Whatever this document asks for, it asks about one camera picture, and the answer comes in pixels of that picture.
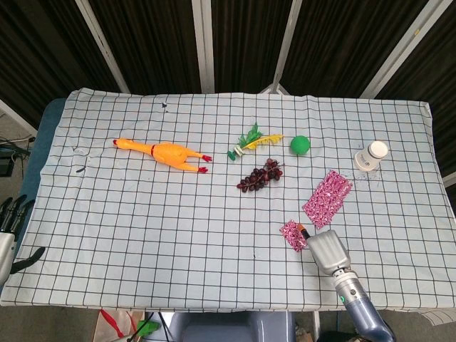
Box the checked white tablecloth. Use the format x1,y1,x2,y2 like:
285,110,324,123
0,87,456,308

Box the yellow rubber chicken toy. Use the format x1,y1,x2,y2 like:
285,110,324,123
113,138,213,175

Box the green ball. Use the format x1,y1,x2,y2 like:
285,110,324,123
290,135,311,156

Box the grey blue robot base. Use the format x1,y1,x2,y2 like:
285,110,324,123
170,311,296,342

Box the dark red grape bunch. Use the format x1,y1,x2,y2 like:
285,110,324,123
237,158,284,195

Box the white red bag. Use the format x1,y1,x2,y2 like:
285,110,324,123
93,309,144,342

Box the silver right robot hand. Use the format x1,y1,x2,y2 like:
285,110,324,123
297,223,353,278

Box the black strap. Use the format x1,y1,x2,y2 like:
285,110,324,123
9,247,46,275

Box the white frame post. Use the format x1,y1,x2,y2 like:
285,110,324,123
359,0,441,99
74,0,131,93
0,99,38,139
272,0,304,90
191,0,216,93

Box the green plastic object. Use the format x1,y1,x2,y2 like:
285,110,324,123
137,319,160,336

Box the white lidded jar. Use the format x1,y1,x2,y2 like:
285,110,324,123
353,140,388,173

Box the black cables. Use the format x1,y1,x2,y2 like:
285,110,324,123
0,135,36,179

